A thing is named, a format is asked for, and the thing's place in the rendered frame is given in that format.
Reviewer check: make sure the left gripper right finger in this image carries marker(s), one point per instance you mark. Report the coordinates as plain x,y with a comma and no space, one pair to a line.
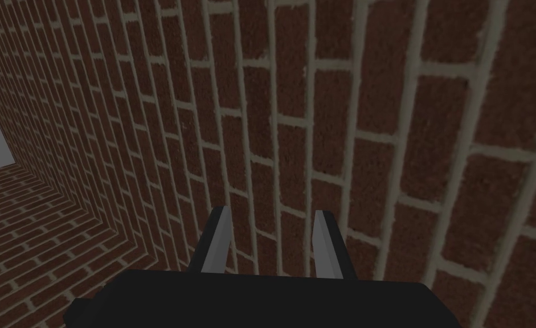
330,248

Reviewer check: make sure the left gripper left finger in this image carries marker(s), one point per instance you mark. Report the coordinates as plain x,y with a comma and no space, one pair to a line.
213,246

